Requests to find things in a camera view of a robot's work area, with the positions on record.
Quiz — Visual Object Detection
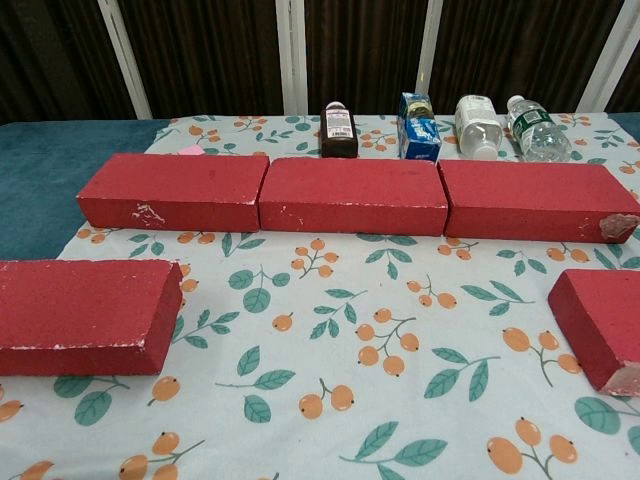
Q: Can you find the red brick with white-chipped edges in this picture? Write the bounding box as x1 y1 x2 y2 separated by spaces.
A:
0 258 184 377

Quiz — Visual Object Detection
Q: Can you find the red brick with worn patch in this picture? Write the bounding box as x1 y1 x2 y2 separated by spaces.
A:
547 268 640 398

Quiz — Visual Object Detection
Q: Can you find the plain red brick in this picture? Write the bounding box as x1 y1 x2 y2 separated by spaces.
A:
257 156 449 236

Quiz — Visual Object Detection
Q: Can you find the floral tablecloth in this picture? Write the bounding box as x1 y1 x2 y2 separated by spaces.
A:
0 112 640 480

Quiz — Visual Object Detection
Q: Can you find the brown medicine bottle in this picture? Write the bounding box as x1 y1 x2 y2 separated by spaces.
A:
319 101 360 159

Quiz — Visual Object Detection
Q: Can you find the blue cookie box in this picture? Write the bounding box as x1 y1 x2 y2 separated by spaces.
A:
397 91 442 162

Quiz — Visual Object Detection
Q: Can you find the red brick with white scratches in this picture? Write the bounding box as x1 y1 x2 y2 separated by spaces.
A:
75 152 271 233

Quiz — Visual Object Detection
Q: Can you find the clear bottle with white label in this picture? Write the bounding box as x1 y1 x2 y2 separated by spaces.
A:
454 94 503 161

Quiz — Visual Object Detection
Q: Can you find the red brick with broken corner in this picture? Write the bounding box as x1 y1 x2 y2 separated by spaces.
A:
437 160 640 245

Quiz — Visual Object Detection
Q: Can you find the dark slatted white-framed partition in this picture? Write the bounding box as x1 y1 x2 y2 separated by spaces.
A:
0 0 640 124

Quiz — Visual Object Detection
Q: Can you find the water bottle with green label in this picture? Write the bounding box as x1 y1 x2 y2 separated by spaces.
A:
506 94 573 163

